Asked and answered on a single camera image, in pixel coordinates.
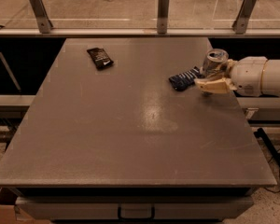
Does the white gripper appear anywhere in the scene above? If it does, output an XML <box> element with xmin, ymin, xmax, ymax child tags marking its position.
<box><xmin>194</xmin><ymin>56</ymin><xmax>268</xmax><ymax>97</ymax></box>

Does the silver redbull can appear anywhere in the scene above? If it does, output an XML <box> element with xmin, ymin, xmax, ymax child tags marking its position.
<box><xmin>202</xmin><ymin>49</ymin><xmax>229</xmax><ymax>80</ymax></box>

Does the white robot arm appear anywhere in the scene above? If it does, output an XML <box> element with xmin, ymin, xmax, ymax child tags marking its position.
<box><xmin>195</xmin><ymin>56</ymin><xmax>280</xmax><ymax>98</ymax></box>

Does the blue rxbar blueberry bar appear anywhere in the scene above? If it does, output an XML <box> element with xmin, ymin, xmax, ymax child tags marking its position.
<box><xmin>169</xmin><ymin>66</ymin><xmax>203</xmax><ymax>91</ymax></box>

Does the black stand leg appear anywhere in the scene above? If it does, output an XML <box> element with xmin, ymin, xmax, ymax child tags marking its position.
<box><xmin>254</xmin><ymin>128</ymin><xmax>280</xmax><ymax>194</ymax></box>

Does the black snack bar wrapper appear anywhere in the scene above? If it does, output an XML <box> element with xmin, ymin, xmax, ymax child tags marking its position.
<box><xmin>87</xmin><ymin>48</ymin><xmax>114</xmax><ymax>70</ymax></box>

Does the cardboard box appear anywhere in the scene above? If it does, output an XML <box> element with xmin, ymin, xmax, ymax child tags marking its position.
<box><xmin>0</xmin><ymin>189</ymin><xmax>51</xmax><ymax>224</ymax></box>

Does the right metal rail bracket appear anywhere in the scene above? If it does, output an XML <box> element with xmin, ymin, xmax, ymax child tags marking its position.
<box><xmin>232</xmin><ymin>0</ymin><xmax>258</xmax><ymax>35</ymax></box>

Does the metal rail bracket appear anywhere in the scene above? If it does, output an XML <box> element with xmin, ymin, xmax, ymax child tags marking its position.
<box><xmin>157</xmin><ymin>0</ymin><xmax>170</xmax><ymax>34</ymax></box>
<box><xmin>29</xmin><ymin>0</ymin><xmax>53</xmax><ymax>34</ymax></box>
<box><xmin>232</xmin><ymin>0</ymin><xmax>258</xmax><ymax>35</ymax></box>

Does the middle metal rail bracket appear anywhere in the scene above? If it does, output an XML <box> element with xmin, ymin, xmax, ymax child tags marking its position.
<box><xmin>157</xmin><ymin>0</ymin><xmax>170</xmax><ymax>34</ymax></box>

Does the left metal rail bracket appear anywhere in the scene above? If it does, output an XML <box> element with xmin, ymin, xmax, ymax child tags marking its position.
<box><xmin>29</xmin><ymin>0</ymin><xmax>53</xmax><ymax>34</ymax></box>

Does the grey drawer with handle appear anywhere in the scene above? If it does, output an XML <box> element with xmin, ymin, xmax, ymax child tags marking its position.
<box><xmin>16</xmin><ymin>196</ymin><xmax>254</xmax><ymax>221</ymax></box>

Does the metal horizontal rail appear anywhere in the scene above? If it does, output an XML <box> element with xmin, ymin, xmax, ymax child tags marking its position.
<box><xmin>0</xmin><ymin>28</ymin><xmax>280</xmax><ymax>38</ymax></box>

